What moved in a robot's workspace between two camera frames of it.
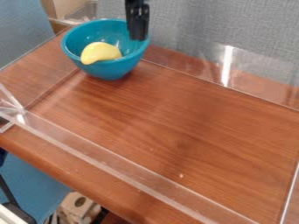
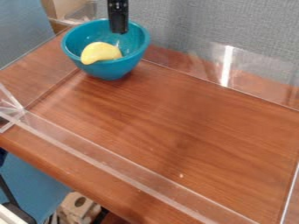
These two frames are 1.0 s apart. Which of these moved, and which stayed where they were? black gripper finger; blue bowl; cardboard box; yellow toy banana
Moved: black gripper finger
Stayed: yellow toy banana; cardboard box; blue bowl
